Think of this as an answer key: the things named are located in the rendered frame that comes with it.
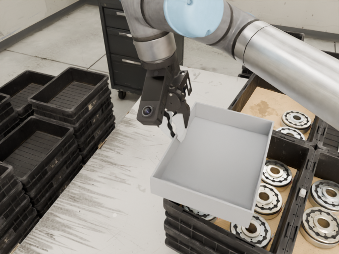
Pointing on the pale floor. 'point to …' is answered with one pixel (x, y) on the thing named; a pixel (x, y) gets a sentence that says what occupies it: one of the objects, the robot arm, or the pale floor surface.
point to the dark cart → (125, 50)
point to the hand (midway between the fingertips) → (176, 139)
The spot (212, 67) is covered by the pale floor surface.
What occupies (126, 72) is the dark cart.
